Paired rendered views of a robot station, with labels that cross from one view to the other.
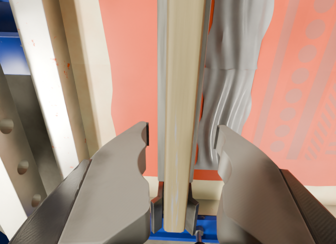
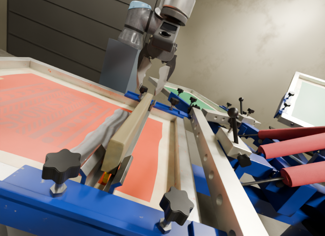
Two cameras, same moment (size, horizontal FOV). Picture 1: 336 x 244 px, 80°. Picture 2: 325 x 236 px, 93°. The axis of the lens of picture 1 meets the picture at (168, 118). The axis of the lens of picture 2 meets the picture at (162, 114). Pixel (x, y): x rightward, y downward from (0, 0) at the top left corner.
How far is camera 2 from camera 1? 0.37 m
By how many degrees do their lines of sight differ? 43
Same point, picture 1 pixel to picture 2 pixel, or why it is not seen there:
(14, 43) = (198, 174)
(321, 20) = (67, 125)
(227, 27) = (108, 136)
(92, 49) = (164, 152)
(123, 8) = (148, 156)
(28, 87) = not seen: outside the picture
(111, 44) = (156, 150)
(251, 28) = (98, 133)
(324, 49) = (69, 119)
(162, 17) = (136, 137)
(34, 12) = (182, 156)
